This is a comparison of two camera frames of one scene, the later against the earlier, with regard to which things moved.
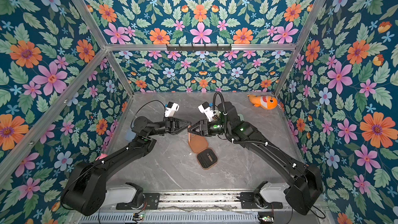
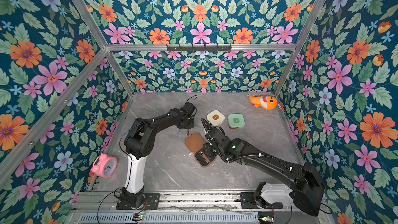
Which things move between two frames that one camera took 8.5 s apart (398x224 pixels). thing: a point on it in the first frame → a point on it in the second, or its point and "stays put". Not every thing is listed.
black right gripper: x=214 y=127 → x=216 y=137
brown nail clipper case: x=207 y=157 stays put
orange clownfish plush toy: x=266 y=102 stays put
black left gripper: x=171 y=126 → x=192 y=125
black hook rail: x=199 y=48 stays put
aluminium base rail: x=200 y=201 stays put
